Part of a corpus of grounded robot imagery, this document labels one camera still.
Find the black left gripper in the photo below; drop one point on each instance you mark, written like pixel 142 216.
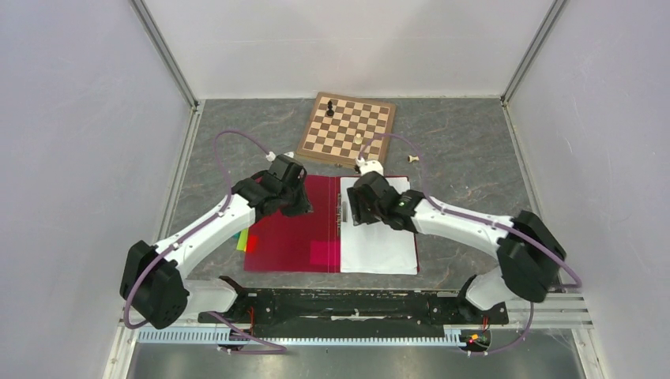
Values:
pixel 303 206

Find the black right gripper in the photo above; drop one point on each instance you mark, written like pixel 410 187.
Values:
pixel 359 213

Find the white printed paper stack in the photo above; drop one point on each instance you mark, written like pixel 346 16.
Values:
pixel 373 248

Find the red file folder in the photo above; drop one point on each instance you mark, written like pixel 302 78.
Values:
pixel 306 243

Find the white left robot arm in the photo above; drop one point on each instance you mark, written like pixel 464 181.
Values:
pixel 154 282

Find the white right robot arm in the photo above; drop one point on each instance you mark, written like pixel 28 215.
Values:
pixel 529 256

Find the lime green long block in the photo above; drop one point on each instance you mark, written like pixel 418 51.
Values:
pixel 242 240

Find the wooden chessboard box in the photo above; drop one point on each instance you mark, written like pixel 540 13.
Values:
pixel 331 140

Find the black chess pawn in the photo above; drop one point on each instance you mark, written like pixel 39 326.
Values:
pixel 329 109

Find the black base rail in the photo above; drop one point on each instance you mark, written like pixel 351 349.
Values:
pixel 330 313

